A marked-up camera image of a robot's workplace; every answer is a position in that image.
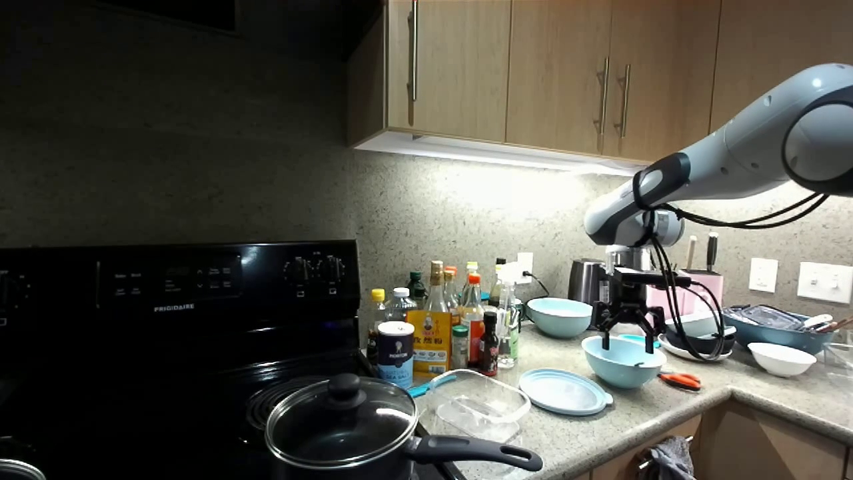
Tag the wide white switch plate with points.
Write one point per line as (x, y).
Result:
(825, 284)

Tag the small white bowl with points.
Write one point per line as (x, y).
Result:
(782, 361)

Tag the clear glass bottle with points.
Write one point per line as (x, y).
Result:
(506, 333)

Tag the dark stacked bowls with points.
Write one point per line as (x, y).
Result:
(710, 336)

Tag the dark blue white can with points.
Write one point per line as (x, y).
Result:
(396, 349)

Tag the under cabinet light strip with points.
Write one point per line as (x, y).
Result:
(496, 152)

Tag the pink utensil holder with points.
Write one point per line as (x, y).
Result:
(672, 311)

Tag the clear water bottle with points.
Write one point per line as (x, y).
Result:
(401, 304)

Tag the orange cap bottle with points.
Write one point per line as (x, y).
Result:
(451, 289)

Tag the clear glass container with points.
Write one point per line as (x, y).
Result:
(476, 407)

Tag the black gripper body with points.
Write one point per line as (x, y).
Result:
(630, 311)

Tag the light blue round lid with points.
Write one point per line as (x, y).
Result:
(562, 393)

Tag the blue baking dish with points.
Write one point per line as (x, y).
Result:
(773, 323)

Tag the black saucepan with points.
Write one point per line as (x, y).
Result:
(480, 448)

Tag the light blue bowl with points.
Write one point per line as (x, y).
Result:
(614, 373)
(561, 321)

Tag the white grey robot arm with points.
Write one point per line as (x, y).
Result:
(748, 149)

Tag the dark sauce bottle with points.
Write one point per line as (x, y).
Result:
(488, 348)

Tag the red sauce bottle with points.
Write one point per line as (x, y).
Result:
(476, 311)

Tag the metal pot rim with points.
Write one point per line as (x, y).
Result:
(16, 469)

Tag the green cap jar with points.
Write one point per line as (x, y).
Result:
(459, 348)

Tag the white plastic bottle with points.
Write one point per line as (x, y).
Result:
(498, 276)

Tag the grey hanging towel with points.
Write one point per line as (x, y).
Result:
(668, 457)

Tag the small white wall outlet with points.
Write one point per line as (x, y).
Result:
(762, 276)

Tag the green glass bottle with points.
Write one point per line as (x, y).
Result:
(416, 289)

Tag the glass pot lid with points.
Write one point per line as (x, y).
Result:
(337, 427)

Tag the yellow label bottle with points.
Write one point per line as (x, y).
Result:
(431, 343)

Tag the pink knife block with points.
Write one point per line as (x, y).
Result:
(706, 285)

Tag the wooden base cabinet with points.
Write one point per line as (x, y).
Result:
(762, 443)

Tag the black electric stove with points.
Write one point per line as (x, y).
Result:
(176, 355)

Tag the wooden wall cabinets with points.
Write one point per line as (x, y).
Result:
(550, 69)

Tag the yellow cap bottle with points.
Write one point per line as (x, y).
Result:
(380, 308)

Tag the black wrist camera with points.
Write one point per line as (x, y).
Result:
(642, 276)

